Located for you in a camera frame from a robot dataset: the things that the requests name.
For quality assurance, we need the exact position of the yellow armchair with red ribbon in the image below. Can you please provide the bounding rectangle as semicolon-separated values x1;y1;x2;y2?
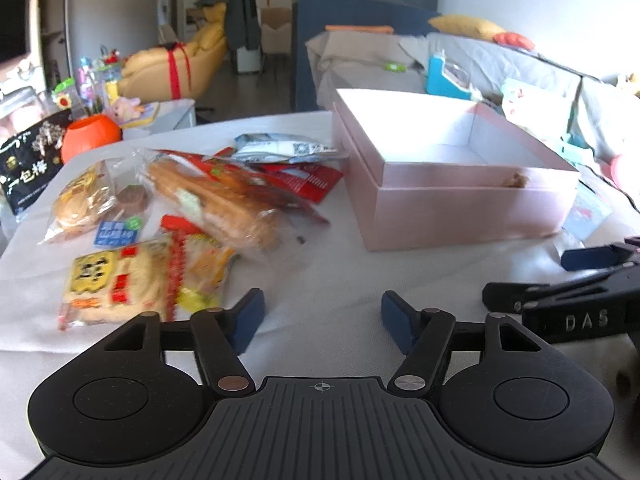
117;2;228;103

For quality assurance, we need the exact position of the blue tissue box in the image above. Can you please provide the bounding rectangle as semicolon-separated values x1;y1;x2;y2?
425;52;483;102

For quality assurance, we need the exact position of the grey covered sofa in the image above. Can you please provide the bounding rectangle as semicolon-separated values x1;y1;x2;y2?
317;32;639;200

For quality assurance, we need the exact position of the red snack packet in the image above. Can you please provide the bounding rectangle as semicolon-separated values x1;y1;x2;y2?
207;148;343;204

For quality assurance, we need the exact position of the long bread stick packet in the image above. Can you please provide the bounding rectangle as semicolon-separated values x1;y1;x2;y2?
143;151;330;262

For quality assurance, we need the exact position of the yellow rice cracker packet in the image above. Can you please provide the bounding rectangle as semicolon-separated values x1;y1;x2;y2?
58;214;238;330

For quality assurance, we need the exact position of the white low side table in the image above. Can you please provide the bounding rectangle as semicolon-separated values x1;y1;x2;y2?
122;99;196;140

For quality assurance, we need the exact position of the colourful bottles cluster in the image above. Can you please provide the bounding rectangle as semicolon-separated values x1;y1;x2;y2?
75;46;122;115

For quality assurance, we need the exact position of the blue cabinet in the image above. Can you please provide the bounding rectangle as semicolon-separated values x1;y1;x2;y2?
290;0;438;112

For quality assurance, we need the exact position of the green toy on sofa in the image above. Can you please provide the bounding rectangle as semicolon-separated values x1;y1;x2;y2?
384;63;406;73

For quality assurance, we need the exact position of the black television screen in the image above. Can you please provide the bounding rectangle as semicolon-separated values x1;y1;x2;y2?
0;0;28;64

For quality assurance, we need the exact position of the blue label chocolate snack packet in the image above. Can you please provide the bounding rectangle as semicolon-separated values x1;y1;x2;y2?
93;184;150;248

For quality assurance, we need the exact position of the pink plush toy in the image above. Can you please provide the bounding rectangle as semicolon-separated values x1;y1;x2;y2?
110;96;144;124

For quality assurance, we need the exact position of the yellow cushion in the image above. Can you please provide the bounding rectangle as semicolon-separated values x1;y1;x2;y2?
428;14;506;42

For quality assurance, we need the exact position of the black plum snack bag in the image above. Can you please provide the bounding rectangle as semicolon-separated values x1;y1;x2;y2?
0;110;73;216

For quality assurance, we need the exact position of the red cushion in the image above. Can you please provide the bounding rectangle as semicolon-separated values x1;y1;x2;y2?
492;32;535;52

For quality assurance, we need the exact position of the small bread bun packet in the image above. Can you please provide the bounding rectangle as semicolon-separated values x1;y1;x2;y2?
42;160;116;243

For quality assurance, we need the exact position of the blue white snack packet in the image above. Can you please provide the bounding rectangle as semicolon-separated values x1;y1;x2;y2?
231;133;348;164

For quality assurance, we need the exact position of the pink cardboard box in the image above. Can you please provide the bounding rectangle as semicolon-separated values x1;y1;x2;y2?
332;89;579;250

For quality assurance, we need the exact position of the dark coat on rack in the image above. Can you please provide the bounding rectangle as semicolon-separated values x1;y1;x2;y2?
194;0;260;51

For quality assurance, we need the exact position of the orange round pumpkin container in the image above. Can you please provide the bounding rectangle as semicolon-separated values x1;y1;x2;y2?
61;114;122;164

